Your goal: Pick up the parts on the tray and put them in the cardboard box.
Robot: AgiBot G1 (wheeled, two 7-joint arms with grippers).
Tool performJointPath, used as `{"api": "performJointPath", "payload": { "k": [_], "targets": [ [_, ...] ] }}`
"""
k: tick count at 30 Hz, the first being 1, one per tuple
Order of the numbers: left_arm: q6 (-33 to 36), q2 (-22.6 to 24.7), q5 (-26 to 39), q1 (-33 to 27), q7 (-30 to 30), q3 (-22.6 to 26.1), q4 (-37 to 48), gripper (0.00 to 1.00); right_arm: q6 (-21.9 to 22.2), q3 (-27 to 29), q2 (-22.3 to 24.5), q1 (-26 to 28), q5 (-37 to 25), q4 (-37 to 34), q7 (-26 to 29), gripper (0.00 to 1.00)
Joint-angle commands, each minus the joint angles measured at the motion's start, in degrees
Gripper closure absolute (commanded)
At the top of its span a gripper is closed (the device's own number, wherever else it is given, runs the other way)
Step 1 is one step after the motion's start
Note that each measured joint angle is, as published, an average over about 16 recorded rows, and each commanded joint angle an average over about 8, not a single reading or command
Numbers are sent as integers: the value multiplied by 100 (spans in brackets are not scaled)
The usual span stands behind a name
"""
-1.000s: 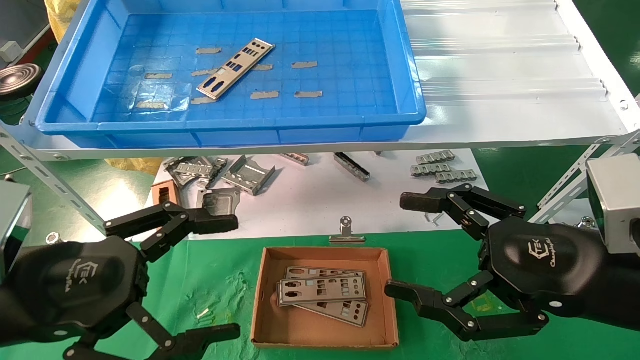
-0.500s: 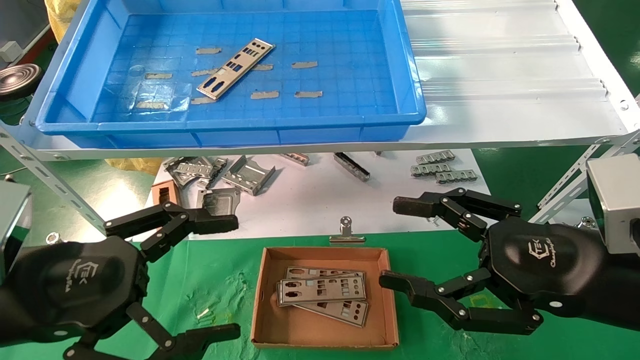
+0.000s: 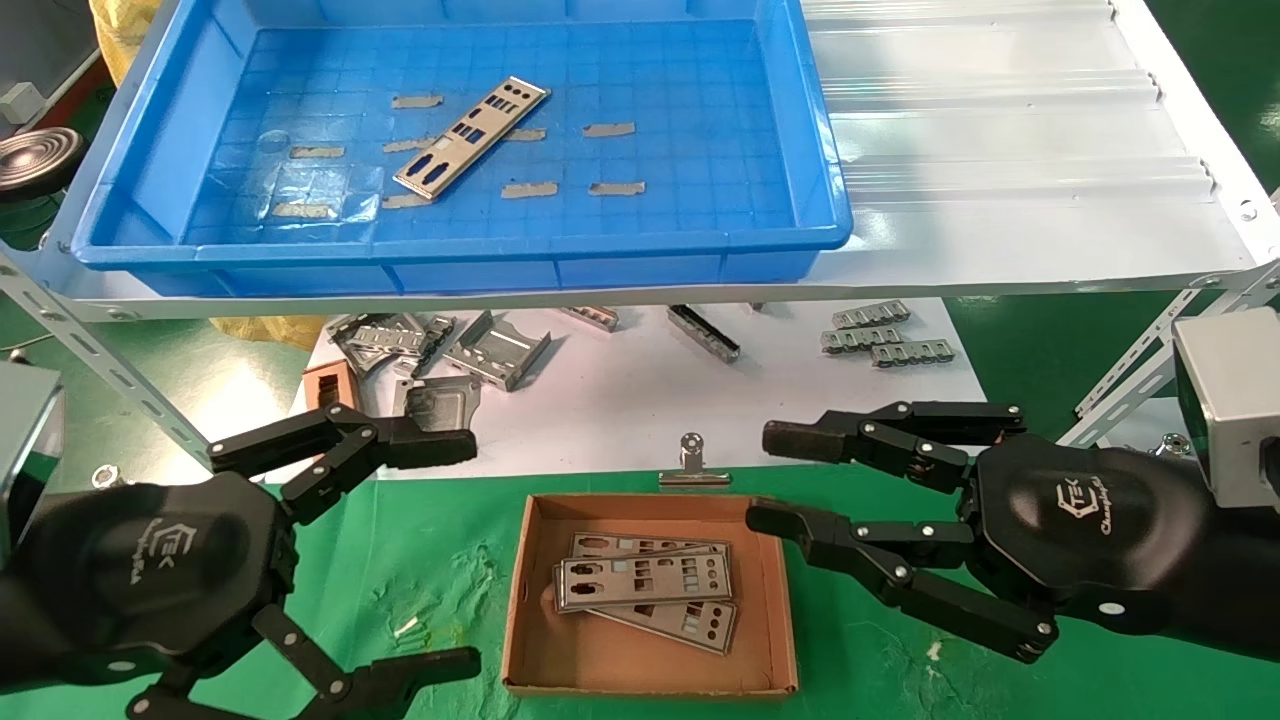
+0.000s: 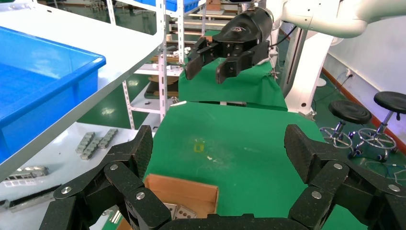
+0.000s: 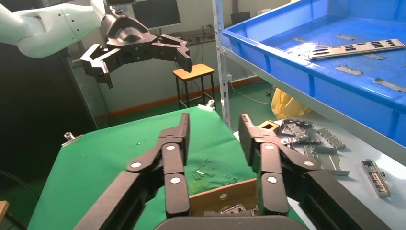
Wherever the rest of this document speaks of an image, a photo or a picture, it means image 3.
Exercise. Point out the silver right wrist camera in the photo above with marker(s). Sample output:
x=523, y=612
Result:
x=1230, y=400

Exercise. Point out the black round disc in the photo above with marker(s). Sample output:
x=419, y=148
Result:
x=35, y=160

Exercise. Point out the silver I/O shield plate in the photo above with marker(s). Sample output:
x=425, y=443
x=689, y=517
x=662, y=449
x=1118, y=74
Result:
x=620, y=585
x=620, y=543
x=470, y=135
x=700, y=630

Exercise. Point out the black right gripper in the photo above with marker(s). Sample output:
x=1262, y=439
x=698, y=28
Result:
x=1080, y=530

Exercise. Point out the brown rectangular frame box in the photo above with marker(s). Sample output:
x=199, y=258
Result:
x=330, y=372

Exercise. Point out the small white scrap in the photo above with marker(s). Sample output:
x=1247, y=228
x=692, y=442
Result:
x=408, y=628

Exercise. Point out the grey tape strip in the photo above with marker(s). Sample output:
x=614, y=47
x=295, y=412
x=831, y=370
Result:
x=402, y=201
x=532, y=134
x=609, y=129
x=405, y=146
x=317, y=152
x=616, y=188
x=528, y=190
x=302, y=210
x=417, y=101

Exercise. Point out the silver slotted metal strip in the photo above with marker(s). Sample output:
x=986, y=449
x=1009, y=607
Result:
x=860, y=340
x=910, y=353
x=870, y=315

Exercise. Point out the silver square metal bracket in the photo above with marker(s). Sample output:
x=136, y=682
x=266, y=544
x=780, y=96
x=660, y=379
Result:
x=440, y=400

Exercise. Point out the perforated white shelf post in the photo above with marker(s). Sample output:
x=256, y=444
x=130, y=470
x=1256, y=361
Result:
x=1130, y=380
x=100, y=360

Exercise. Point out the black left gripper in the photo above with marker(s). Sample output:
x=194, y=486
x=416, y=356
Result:
x=150, y=570

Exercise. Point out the small grey box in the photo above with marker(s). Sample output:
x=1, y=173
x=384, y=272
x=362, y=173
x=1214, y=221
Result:
x=15, y=103

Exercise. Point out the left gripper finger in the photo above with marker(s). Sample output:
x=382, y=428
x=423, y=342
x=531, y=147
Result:
x=420, y=447

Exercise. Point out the short silver slotted strip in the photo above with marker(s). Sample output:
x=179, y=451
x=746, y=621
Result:
x=595, y=318

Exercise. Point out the dark metal bar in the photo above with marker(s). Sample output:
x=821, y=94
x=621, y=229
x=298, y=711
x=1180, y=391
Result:
x=705, y=335

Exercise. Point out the small slotted metal piece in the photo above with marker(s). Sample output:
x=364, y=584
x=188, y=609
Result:
x=437, y=330

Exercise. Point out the blue plastic tray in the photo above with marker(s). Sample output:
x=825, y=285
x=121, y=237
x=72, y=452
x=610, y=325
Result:
x=700, y=200

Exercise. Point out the silver bent metal bracket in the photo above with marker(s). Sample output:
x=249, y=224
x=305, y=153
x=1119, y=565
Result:
x=500, y=355

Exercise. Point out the grey slotted metal plate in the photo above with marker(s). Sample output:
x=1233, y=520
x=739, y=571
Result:
x=375, y=340

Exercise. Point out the brown cardboard box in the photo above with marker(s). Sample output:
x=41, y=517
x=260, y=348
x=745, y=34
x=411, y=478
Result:
x=600, y=670

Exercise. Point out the white metal shelf board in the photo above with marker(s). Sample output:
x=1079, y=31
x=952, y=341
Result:
x=1000, y=200

